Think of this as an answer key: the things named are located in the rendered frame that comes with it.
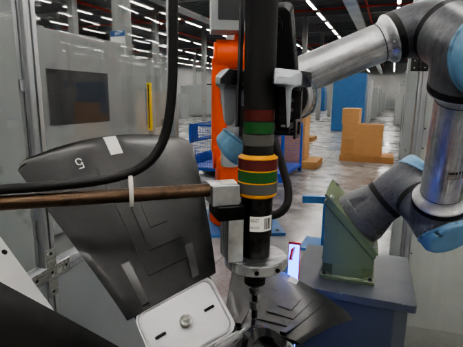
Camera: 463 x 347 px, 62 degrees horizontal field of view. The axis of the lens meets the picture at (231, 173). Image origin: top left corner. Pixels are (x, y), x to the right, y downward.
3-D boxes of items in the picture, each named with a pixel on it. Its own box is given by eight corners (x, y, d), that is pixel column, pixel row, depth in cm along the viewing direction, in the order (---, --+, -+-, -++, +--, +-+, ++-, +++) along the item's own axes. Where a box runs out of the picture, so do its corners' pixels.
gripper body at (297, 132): (297, 140, 45) (308, 131, 57) (300, 64, 44) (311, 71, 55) (234, 137, 48) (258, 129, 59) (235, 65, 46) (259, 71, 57)
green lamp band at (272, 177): (245, 185, 40) (245, 173, 39) (232, 176, 44) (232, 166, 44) (284, 182, 41) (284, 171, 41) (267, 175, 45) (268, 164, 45)
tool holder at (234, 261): (217, 284, 39) (218, 191, 37) (201, 257, 46) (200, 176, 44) (297, 273, 42) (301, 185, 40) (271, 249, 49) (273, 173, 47)
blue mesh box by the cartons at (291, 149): (237, 177, 712) (238, 124, 693) (261, 166, 823) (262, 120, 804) (283, 183, 675) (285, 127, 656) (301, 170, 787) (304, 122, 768)
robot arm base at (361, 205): (339, 191, 115) (366, 170, 111) (373, 228, 115) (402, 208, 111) (338, 207, 101) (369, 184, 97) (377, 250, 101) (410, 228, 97)
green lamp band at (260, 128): (249, 134, 39) (249, 122, 39) (238, 131, 42) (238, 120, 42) (279, 133, 40) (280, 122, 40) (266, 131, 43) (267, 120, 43)
